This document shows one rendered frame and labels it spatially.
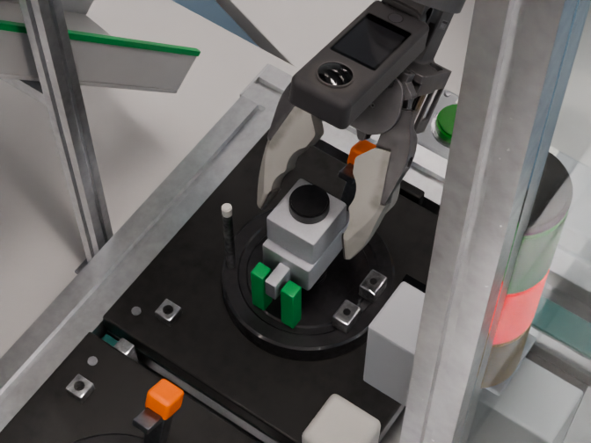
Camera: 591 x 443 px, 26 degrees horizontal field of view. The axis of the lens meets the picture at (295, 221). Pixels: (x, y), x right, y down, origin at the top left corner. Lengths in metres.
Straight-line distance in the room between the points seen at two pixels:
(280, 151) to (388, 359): 0.26
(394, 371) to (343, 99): 0.19
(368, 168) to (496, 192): 0.43
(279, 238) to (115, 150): 0.35
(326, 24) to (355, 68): 0.51
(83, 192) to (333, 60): 0.30
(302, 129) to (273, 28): 0.43
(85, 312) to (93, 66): 0.20
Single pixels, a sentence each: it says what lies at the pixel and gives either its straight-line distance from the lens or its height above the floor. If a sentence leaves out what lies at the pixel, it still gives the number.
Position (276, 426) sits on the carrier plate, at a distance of 0.99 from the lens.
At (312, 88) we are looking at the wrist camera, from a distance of 0.84.
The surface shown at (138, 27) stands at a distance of 1.37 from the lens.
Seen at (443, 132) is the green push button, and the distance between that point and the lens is 1.15.
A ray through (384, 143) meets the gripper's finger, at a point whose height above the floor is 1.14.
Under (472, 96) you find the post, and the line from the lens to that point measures 0.47.
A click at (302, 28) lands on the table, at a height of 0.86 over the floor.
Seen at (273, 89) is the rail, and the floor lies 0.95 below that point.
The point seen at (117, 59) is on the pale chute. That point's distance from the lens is 1.06.
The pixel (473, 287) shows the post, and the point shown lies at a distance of 0.57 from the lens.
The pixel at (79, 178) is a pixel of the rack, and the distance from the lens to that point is 1.06.
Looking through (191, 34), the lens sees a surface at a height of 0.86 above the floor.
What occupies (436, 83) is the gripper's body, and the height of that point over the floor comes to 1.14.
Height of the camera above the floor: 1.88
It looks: 57 degrees down
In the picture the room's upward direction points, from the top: straight up
